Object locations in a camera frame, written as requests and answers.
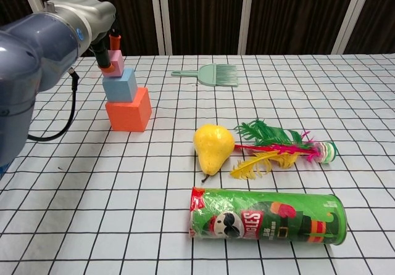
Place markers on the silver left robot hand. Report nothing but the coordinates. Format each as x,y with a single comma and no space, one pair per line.
92,16

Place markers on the small pink foam cube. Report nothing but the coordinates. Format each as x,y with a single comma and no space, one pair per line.
117,65

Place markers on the medium blue foam cube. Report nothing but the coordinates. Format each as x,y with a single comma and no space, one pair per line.
122,87

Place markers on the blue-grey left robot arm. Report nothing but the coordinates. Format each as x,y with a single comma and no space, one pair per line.
31,56

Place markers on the mint green hand brush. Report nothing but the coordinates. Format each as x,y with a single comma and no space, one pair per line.
210,74

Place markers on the large orange foam cube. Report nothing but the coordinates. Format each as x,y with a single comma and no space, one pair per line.
126,117

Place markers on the yellow pear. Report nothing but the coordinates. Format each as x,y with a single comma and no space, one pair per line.
213,148

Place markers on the checkered light blue tablecloth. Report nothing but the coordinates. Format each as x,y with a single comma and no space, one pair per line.
308,102

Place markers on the green Pringles can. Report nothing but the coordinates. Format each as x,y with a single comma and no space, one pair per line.
262,219

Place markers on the colourful feather shuttlecock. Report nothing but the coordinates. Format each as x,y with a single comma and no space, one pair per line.
327,153

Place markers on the white double frame post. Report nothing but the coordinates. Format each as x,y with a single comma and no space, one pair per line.
163,25

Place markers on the white narrow frame post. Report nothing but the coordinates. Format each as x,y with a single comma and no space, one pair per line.
245,25

